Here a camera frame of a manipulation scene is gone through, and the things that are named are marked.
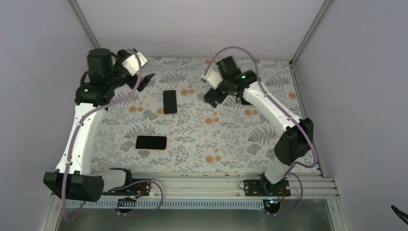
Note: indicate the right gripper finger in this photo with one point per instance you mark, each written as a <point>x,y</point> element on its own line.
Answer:
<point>212,95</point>
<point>214,102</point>

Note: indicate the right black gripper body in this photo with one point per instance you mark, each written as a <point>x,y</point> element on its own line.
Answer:
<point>225,89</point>

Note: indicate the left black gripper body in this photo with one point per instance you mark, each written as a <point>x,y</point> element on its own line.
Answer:
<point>113,78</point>

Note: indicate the phone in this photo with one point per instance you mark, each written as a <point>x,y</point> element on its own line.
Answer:
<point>149,142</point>
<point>170,102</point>

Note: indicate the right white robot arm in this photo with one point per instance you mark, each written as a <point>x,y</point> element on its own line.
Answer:
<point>295,135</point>

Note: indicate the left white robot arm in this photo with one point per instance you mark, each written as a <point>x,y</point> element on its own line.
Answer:
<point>72,178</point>

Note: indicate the floral patterned table mat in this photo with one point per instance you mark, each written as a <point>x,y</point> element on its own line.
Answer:
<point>231,138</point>

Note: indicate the black object at edge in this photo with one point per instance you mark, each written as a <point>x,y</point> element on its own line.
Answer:
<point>400,214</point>

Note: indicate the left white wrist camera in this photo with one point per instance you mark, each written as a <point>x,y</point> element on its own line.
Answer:
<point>134,61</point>

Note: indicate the left aluminium frame post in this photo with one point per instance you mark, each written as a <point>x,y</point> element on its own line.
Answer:
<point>83,22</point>

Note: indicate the aluminium frame post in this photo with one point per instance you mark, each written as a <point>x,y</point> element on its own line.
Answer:
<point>324,7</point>
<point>83,22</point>

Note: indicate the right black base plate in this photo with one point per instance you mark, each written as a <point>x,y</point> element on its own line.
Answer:
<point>254,188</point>

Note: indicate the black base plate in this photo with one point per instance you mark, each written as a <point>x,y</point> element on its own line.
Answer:
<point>254,188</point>
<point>138,188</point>

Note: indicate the aluminium mounting rail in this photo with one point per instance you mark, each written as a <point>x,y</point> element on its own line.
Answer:
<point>177,185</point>

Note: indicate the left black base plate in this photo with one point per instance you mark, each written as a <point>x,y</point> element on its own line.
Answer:
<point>138,188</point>

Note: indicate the right aluminium frame post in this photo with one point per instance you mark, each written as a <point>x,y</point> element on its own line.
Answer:
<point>324,7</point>

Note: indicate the slotted grey cable duct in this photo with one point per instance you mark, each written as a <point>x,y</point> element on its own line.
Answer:
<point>251,204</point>

